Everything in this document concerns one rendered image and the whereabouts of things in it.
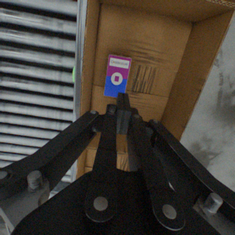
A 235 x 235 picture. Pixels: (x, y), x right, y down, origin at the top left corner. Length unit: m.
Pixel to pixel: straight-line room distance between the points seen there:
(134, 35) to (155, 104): 0.24
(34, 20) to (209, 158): 2.17
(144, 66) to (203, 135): 1.55
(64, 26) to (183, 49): 0.44
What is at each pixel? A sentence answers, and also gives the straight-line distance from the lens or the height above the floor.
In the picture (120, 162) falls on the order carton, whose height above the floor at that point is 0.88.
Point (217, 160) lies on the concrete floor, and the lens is 2.32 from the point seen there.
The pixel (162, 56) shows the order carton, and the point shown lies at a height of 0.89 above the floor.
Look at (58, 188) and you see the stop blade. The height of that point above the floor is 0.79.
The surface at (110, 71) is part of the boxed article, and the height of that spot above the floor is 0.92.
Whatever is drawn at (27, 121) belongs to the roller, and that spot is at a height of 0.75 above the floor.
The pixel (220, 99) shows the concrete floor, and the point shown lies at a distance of 1.83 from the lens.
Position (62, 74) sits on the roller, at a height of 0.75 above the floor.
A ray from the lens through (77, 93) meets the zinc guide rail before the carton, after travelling 0.54.
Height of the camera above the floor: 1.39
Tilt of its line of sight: 64 degrees down
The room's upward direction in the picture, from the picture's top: 178 degrees clockwise
